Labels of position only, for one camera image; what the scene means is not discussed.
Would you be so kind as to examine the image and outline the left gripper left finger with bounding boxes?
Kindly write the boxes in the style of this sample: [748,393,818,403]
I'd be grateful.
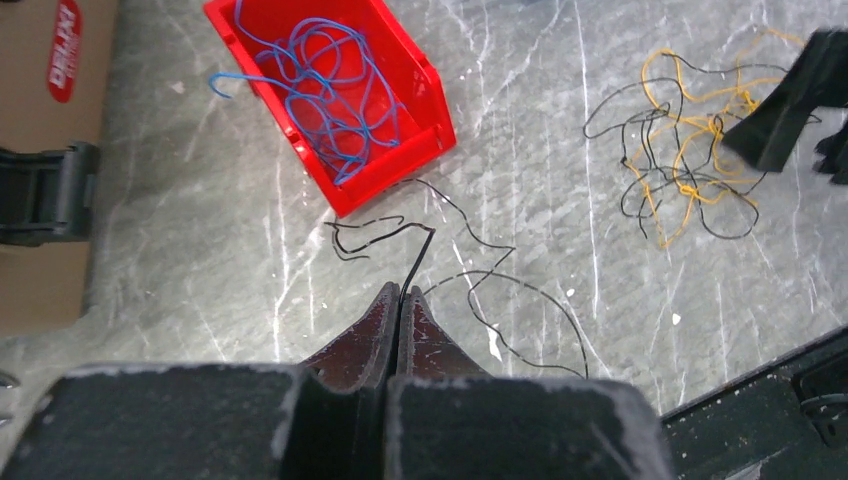
[1,283,400,479]

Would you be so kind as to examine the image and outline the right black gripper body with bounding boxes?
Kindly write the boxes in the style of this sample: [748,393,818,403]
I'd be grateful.
[813,125,848,185]

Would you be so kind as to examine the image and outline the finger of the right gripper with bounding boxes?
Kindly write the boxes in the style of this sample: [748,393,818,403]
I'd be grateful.
[722,29,847,172]

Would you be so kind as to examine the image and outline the tan open toolbox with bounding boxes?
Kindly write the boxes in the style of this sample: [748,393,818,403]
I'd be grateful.
[1,1,118,337]

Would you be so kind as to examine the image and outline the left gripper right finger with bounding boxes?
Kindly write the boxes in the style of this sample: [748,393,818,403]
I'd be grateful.
[382,286,677,480]

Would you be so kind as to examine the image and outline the red plastic bin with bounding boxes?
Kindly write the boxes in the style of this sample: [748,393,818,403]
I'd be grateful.
[204,1,457,216]

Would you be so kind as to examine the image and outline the black aluminium base frame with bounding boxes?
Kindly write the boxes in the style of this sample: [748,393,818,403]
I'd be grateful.
[663,327,847,479]

